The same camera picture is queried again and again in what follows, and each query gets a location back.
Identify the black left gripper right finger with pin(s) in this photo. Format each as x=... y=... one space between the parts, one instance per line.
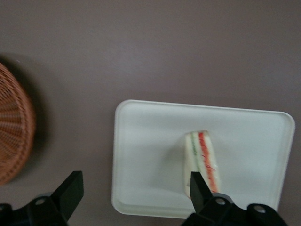
x=200 y=193

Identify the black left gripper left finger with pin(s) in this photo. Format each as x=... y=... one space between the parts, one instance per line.
x=70 y=188

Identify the triangular sandwich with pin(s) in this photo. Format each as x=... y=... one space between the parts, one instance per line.
x=202 y=155

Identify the cream plastic tray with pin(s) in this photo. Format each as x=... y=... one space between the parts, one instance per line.
x=152 y=141

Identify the brown wicker basket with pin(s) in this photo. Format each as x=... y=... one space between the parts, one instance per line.
x=14 y=122

